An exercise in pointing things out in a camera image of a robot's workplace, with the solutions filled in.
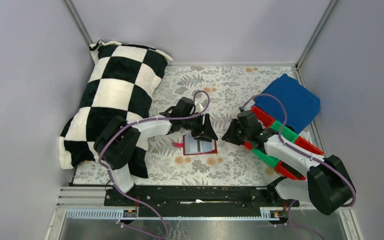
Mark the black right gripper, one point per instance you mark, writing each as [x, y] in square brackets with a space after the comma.
[239, 131]

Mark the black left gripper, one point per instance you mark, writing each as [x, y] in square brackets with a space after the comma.
[199, 127]

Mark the silver grey credit card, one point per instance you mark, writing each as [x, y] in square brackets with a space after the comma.
[194, 147]

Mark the red leather card holder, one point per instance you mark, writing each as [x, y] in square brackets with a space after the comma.
[180, 145]

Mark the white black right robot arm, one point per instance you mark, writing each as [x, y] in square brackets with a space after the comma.
[327, 184]

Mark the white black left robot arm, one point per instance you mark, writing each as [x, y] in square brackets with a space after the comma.
[116, 143]

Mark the floral patterned table mat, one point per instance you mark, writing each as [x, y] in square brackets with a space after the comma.
[229, 87]

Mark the folded blue cloth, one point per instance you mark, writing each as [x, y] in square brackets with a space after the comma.
[300, 104]

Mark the black white checkered pillow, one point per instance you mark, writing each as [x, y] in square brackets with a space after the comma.
[122, 83]

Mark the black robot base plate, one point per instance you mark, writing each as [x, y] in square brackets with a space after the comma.
[209, 201]

